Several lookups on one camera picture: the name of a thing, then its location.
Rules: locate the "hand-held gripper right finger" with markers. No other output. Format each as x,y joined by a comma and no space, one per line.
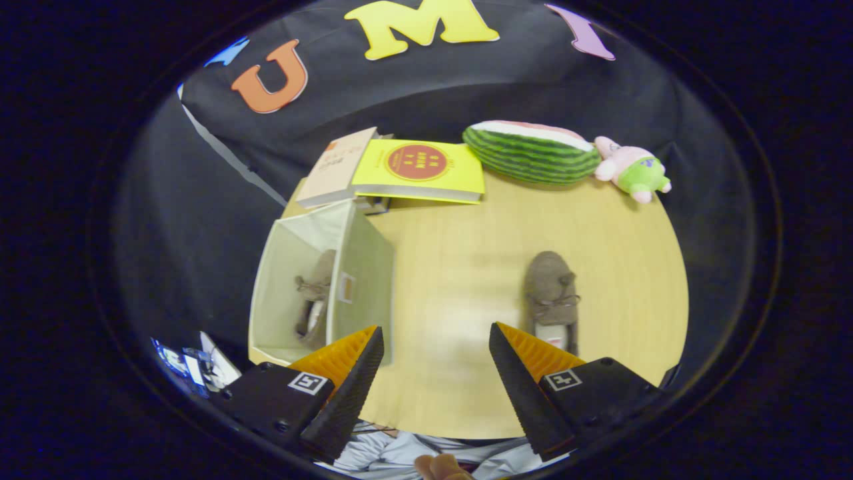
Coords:
523,400

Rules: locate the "pink and green plush toy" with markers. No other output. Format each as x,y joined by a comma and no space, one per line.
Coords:
633,170

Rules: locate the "watermelon slice plush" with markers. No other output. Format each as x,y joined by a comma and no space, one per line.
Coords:
533,160

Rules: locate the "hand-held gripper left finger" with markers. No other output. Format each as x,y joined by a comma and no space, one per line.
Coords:
346,400

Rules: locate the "beige book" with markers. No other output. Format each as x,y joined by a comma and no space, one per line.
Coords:
336,170

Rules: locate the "yellow book with red circle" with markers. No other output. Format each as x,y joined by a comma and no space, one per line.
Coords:
460,176

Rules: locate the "person's grey trousers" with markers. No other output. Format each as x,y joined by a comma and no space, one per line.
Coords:
393,456

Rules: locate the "grey-green fabric storage box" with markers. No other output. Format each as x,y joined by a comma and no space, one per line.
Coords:
363,266

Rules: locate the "white object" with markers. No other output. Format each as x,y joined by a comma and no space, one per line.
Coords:
223,370

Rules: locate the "blue and white packet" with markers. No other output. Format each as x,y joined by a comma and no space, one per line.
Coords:
186,363

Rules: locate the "brown shoe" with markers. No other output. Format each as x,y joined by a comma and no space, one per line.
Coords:
550,280
320,280

